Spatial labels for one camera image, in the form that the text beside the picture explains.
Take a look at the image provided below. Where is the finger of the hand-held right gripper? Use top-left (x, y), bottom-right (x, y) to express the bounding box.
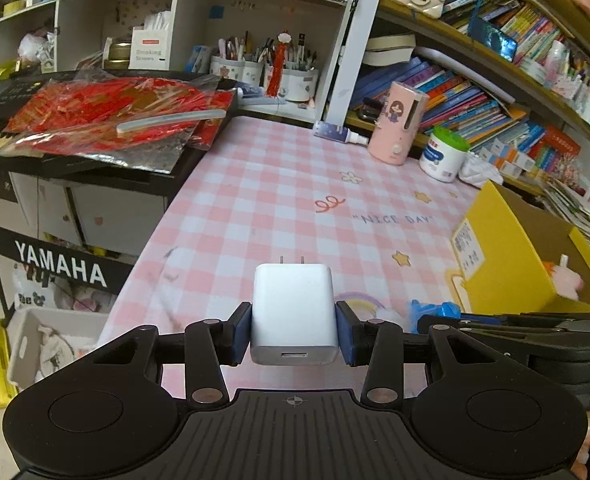
top-left (417, 311), bottom-right (590, 347)

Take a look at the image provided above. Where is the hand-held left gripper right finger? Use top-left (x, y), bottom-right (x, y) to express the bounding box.
top-left (336, 301), bottom-right (513, 407)

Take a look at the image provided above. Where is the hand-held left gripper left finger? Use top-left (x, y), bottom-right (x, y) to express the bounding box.
top-left (77, 301), bottom-right (254, 407)

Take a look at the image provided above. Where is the white charger plug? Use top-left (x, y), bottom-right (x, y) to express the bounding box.
top-left (250, 255), bottom-right (340, 367)

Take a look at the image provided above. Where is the blue foil candy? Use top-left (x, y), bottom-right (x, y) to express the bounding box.
top-left (409, 300), bottom-right (463, 333)

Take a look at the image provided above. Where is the yellow cardboard box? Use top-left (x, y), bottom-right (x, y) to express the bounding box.
top-left (445, 180), bottom-right (590, 318)

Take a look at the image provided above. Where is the pale pink plush bunny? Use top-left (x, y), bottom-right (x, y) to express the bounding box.
top-left (545, 255), bottom-right (586, 302)

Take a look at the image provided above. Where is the pink checked tablecloth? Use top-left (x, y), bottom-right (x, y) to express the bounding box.
top-left (97, 115), bottom-right (546, 401)

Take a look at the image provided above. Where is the yellow bookshelf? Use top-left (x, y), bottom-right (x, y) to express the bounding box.
top-left (345, 0), bottom-right (590, 201)

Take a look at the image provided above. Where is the pile of magazines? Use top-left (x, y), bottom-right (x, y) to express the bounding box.
top-left (540, 180), bottom-right (590, 257)

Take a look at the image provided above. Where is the white jar green lid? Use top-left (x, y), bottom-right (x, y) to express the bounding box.
top-left (419, 126), bottom-right (472, 183)

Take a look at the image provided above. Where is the row of small boxes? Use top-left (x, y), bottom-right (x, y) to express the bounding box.
top-left (475, 125), bottom-right (546, 181)

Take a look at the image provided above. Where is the white drawer cabinet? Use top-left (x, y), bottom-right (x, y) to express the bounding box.
top-left (10, 175), bottom-right (170, 261)

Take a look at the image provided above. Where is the white storage basket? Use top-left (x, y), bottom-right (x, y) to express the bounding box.
top-left (7, 307), bottom-right (110, 392)

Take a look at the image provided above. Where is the small glue bottle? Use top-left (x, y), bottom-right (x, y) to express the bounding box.
top-left (314, 121), bottom-right (370, 145)

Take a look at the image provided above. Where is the pink humidifier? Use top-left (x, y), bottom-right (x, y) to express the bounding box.
top-left (367, 81), bottom-right (430, 166)

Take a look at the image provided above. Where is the row of colourful books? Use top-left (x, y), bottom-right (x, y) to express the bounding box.
top-left (355, 55), bottom-right (530, 146)

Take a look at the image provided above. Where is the white pen holder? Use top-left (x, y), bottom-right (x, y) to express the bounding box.
top-left (280, 67), bottom-right (320, 103)
top-left (210, 55), bottom-right (246, 84)
top-left (242, 60), bottom-right (266, 87)

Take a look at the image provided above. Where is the row of small bottles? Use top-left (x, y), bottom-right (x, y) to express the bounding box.
top-left (520, 42), bottom-right (590, 127)

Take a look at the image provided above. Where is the stack of red foil packets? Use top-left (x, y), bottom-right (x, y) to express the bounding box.
top-left (0, 77), bottom-right (236, 171)

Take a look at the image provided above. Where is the blue glitter box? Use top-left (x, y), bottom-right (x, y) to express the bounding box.
top-left (470, 17), bottom-right (518, 64)

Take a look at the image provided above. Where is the thick dark book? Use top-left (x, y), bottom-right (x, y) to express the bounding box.
top-left (362, 34), bottom-right (418, 67)

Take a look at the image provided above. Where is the white straws box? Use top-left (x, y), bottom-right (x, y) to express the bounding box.
top-left (129, 27), bottom-right (173, 70)

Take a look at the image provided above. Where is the gold round tin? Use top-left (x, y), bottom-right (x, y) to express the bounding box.
top-left (104, 37), bottom-right (133, 70)

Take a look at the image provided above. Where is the row of thin picture books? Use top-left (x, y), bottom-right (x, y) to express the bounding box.
top-left (445, 0), bottom-right (562, 63)

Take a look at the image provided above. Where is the white shelf unit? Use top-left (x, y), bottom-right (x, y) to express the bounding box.
top-left (0, 0), bottom-right (352, 126)

